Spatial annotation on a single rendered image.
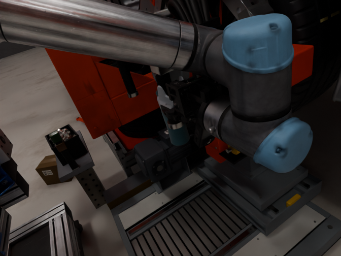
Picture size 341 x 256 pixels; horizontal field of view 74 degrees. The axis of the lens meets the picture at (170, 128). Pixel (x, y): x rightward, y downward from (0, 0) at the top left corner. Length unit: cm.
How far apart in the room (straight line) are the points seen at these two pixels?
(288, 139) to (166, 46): 20
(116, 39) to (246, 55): 17
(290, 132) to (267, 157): 4
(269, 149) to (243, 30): 14
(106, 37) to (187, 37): 11
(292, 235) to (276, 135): 89
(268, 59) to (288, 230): 98
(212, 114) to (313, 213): 94
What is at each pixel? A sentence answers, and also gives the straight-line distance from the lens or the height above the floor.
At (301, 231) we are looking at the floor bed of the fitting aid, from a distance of 119.
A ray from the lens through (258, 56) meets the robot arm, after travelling 26.
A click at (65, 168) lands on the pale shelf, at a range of 126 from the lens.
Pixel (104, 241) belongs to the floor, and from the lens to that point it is 144.
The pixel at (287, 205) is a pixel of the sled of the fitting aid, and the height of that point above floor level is 16.
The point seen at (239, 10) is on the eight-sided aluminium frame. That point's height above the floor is 98.
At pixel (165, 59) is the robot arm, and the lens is 35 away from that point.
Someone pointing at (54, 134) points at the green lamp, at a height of 66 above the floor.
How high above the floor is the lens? 106
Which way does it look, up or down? 31 degrees down
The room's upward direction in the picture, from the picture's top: 17 degrees counter-clockwise
